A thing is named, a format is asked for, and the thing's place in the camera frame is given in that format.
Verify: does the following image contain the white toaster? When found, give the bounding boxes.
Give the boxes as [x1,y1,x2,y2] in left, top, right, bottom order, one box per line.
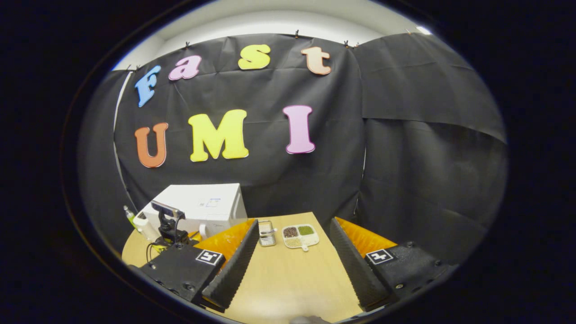
[133,215,161,243]

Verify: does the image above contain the white microwave oven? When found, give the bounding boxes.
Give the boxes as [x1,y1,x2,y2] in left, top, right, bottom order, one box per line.
[139,183,248,239]

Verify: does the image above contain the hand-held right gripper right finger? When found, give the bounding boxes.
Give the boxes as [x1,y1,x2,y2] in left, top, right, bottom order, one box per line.
[329,217,456,312]

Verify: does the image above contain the metal wire basket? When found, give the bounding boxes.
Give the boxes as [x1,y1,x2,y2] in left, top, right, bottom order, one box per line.
[258,220,278,247]

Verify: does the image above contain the white sectioned dish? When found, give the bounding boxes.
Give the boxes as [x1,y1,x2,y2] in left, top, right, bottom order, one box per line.
[282,224,320,252]

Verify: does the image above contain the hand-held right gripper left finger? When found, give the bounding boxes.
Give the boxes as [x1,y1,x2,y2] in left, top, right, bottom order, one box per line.
[139,219,261,312]

